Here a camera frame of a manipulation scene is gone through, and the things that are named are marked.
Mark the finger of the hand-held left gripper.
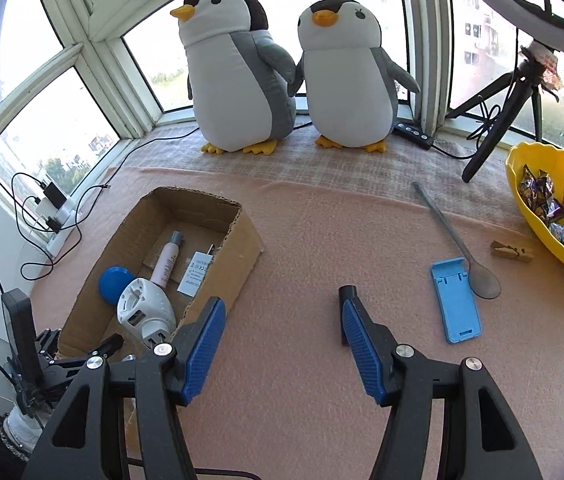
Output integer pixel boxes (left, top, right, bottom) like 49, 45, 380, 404
62, 332, 125, 368

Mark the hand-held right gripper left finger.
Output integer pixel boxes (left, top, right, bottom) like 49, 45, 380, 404
22, 296, 228, 480

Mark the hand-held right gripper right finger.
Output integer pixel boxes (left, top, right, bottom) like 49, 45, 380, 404
340, 300, 544, 480

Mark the white plug-in repellent heater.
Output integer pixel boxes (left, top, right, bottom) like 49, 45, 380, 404
116, 277, 178, 351

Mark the blue ball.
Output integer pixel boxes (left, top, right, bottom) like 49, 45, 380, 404
99, 266, 135, 306

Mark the white power adapter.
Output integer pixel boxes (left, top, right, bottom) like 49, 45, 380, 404
178, 244, 215, 297

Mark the pink tube with grey cap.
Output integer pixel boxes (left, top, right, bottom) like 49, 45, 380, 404
149, 231, 183, 291

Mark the cardboard box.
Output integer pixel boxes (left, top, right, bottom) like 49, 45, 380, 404
57, 187, 264, 361

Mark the person's left forearm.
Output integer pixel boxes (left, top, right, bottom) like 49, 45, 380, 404
0, 410, 47, 463

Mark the blue phone stand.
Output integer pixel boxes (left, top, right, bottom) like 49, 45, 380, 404
430, 257, 483, 345

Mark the white power strip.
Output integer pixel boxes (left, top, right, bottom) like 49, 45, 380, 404
44, 195, 81, 259

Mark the long grey spoon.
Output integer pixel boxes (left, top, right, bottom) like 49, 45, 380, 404
413, 181, 503, 301

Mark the wooden clothespin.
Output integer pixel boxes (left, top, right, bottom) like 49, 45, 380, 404
490, 240, 534, 263

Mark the plaid cloth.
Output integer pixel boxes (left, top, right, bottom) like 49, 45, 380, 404
112, 122, 528, 201

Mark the black inline controller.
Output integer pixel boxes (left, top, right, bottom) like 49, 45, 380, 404
393, 121, 435, 152

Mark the pile of wrapped candies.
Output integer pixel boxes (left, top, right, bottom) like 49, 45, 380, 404
517, 164, 564, 266

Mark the black tripod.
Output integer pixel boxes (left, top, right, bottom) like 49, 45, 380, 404
444, 42, 563, 183

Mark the small penguin plush toy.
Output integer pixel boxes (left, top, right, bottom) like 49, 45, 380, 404
287, 0, 421, 154

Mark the large penguin plush toy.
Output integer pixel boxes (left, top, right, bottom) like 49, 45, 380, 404
169, 0, 298, 156

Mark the yellow plastic bowl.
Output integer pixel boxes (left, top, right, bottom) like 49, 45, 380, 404
505, 141, 564, 283

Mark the looped black cable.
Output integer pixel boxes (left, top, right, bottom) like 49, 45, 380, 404
19, 186, 111, 281

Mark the thin black charger cable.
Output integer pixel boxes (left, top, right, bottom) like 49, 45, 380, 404
12, 172, 54, 257

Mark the long black cable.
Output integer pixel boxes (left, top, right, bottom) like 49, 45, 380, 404
104, 125, 200, 191

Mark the black controller cable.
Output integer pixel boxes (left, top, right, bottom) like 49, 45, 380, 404
431, 142, 474, 160

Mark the white window frame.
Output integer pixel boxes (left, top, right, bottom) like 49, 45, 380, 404
0, 0, 564, 171

